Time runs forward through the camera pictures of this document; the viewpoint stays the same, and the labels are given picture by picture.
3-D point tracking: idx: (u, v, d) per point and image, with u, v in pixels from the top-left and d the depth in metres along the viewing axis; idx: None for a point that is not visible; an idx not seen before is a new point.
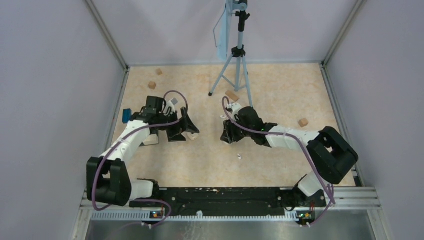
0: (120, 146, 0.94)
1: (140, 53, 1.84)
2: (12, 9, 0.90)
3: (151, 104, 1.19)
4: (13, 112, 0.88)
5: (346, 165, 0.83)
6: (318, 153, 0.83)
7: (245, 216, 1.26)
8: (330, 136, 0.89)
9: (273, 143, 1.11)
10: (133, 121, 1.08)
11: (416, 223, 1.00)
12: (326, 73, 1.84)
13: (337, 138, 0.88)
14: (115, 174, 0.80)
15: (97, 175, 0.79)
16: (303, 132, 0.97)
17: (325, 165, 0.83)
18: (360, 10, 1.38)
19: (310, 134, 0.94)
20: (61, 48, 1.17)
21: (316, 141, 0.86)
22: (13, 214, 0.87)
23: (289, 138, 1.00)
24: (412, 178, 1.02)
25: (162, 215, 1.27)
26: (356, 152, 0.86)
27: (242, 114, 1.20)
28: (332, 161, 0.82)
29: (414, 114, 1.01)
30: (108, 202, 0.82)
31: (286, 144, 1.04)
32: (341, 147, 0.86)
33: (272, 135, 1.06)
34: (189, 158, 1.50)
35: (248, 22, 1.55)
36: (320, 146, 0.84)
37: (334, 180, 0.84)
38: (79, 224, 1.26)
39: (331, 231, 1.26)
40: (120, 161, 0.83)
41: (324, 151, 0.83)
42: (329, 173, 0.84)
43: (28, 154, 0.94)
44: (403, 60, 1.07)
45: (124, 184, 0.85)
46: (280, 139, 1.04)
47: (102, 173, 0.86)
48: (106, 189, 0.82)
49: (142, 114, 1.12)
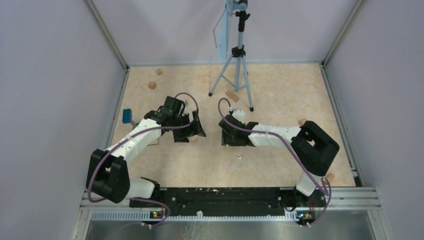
0: (126, 144, 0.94)
1: (140, 53, 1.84)
2: (13, 9, 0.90)
3: (169, 105, 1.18)
4: (13, 111, 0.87)
5: (330, 157, 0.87)
6: (302, 149, 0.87)
7: (245, 216, 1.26)
8: (311, 130, 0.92)
9: (256, 142, 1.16)
10: (147, 119, 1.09)
11: (415, 223, 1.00)
12: (326, 73, 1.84)
13: (318, 132, 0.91)
14: (115, 171, 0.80)
15: (96, 169, 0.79)
16: (285, 129, 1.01)
17: (310, 159, 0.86)
18: (360, 10, 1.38)
19: (292, 131, 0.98)
20: (61, 47, 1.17)
21: (299, 138, 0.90)
22: (12, 214, 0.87)
23: (272, 136, 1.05)
24: (411, 178, 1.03)
25: (162, 215, 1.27)
26: (337, 143, 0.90)
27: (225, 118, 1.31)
28: (316, 153, 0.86)
29: (413, 114, 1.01)
30: (103, 196, 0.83)
31: (270, 142, 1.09)
32: (323, 140, 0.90)
33: (254, 133, 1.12)
34: (189, 158, 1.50)
35: (249, 22, 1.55)
36: (303, 141, 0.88)
37: (321, 172, 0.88)
38: (79, 224, 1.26)
39: (331, 231, 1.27)
40: (121, 159, 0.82)
41: (308, 146, 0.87)
42: (315, 165, 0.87)
43: (28, 154, 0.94)
44: (402, 60, 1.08)
45: (123, 181, 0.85)
46: (263, 138, 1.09)
47: (105, 167, 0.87)
48: (104, 182, 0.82)
49: (157, 113, 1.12)
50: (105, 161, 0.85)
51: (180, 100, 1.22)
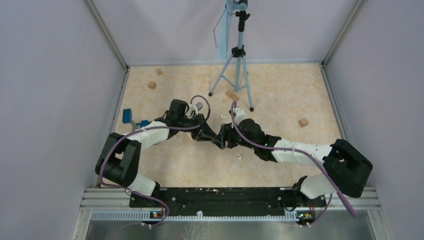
0: (140, 134, 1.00)
1: (140, 53, 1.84)
2: (13, 9, 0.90)
3: (174, 110, 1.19)
4: (13, 111, 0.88)
5: (364, 177, 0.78)
6: (337, 171, 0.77)
7: (245, 216, 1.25)
8: (342, 149, 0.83)
9: (279, 158, 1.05)
10: (157, 121, 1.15)
11: (415, 224, 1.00)
12: (326, 73, 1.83)
13: (351, 151, 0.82)
14: (129, 152, 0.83)
15: (111, 149, 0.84)
16: (314, 147, 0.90)
17: (345, 181, 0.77)
18: (360, 10, 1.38)
19: (322, 149, 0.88)
20: (61, 48, 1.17)
21: (332, 158, 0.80)
22: (13, 213, 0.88)
23: (299, 154, 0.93)
24: (411, 178, 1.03)
25: (162, 215, 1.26)
26: (368, 161, 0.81)
27: (244, 129, 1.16)
28: (350, 175, 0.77)
29: (413, 114, 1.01)
30: (111, 180, 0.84)
31: (296, 159, 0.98)
32: (356, 158, 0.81)
33: (278, 150, 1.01)
34: (189, 158, 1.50)
35: (249, 22, 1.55)
36: (337, 162, 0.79)
37: (356, 193, 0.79)
38: (79, 224, 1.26)
39: (331, 231, 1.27)
40: (137, 142, 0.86)
41: (342, 167, 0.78)
42: (349, 187, 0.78)
43: (28, 153, 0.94)
44: (402, 60, 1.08)
45: (133, 166, 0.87)
46: (288, 155, 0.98)
47: (116, 151, 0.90)
48: (113, 166, 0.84)
49: (165, 119, 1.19)
50: (119, 144, 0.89)
51: (185, 102, 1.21)
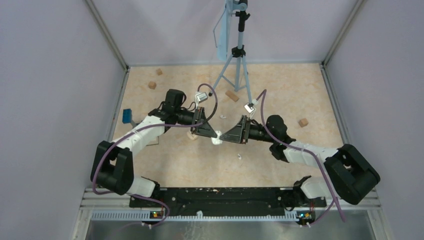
0: (131, 137, 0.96)
1: (140, 53, 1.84)
2: (12, 9, 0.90)
3: (170, 100, 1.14)
4: (13, 111, 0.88)
5: (365, 186, 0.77)
6: (336, 171, 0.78)
7: (245, 216, 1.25)
8: (349, 154, 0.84)
9: (289, 158, 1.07)
10: (151, 116, 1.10)
11: (414, 223, 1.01)
12: (326, 73, 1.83)
13: (358, 157, 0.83)
14: (121, 162, 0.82)
15: (102, 159, 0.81)
16: (322, 149, 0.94)
17: (342, 183, 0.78)
18: (359, 11, 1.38)
19: (328, 151, 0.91)
20: (61, 48, 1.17)
21: (334, 158, 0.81)
22: (13, 213, 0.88)
23: (307, 154, 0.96)
24: (410, 179, 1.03)
25: (162, 215, 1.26)
26: (378, 175, 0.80)
27: (270, 126, 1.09)
28: (350, 178, 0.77)
29: (413, 115, 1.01)
30: (108, 188, 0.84)
31: (304, 160, 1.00)
32: (361, 166, 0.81)
33: (289, 148, 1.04)
34: (189, 158, 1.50)
35: (249, 23, 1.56)
36: (339, 163, 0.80)
37: (353, 200, 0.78)
38: (79, 224, 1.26)
39: (331, 231, 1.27)
40: (128, 151, 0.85)
41: (343, 169, 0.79)
42: (347, 192, 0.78)
43: (28, 154, 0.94)
44: (402, 60, 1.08)
45: (128, 174, 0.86)
46: (296, 154, 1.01)
47: (109, 159, 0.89)
48: (108, 174, 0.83)
49: (161, 111, 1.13)
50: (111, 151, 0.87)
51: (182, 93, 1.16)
